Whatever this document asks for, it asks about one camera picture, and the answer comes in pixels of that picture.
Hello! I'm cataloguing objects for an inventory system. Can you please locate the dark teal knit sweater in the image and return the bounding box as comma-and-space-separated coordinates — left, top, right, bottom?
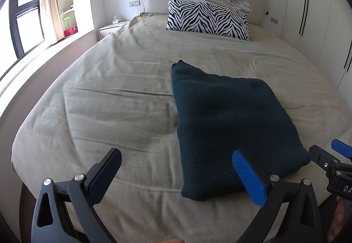
171, 60, 311, 201

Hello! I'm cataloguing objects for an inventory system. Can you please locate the black wardrobe handle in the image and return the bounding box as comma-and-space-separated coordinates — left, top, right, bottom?
302, 0, 310, 36
299, 0, 307, 35
343, 47, 352, 70

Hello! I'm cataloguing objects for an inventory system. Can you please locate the white wardrobe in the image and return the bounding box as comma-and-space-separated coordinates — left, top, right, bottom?
280, 0, 352, 92

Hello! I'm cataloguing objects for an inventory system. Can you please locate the black framed window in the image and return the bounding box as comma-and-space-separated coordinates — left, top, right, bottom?
0, 0, 46, 78

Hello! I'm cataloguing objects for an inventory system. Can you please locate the beige curtain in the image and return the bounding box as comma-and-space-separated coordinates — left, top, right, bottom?
38, 0, 66, 45

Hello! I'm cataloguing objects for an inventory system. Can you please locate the white nightstand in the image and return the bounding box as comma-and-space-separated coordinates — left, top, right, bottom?
98, 21, 130, 40

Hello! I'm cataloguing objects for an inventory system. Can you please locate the zebra print pillow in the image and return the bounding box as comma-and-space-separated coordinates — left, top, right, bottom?
166, 0, 251, 42

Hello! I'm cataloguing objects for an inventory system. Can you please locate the beige window bench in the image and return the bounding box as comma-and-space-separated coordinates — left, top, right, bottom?
0, 29, 99, 122

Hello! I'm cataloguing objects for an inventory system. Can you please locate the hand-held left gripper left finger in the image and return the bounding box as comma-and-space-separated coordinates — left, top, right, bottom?
31, 148, 122, 243

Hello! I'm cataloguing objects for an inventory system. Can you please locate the green translucent jar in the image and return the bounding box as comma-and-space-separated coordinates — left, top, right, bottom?
61, 10, 75, 30

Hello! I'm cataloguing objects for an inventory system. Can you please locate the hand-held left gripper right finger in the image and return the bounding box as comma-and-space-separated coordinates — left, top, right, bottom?
232, 149, 321, 243

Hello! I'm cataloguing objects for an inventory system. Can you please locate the beige bed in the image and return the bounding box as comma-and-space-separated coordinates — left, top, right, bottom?
11, 13, 352, 243

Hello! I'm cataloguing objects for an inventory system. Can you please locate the person's right hand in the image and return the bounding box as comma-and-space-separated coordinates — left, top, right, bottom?
328, 196, 348, 242

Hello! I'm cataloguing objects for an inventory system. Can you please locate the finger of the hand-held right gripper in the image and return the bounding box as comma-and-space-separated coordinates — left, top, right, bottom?
331, 139, 352, 161
308, 145, 343, 177

